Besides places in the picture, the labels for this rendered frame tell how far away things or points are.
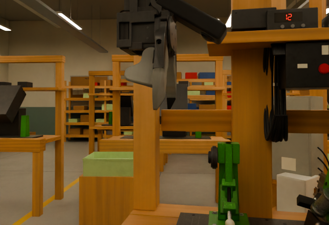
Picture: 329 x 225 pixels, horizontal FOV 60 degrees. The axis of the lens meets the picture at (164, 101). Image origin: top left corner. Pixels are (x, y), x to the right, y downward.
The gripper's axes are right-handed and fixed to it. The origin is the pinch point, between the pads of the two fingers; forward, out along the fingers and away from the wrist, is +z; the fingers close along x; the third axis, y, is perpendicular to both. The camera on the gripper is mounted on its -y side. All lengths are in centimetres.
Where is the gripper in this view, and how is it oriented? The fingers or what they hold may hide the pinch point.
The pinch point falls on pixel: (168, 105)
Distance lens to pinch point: 44.4
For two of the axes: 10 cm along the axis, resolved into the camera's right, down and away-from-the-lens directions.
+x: -1.8, -0.2, -9.8
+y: -9.8, 0.0, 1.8
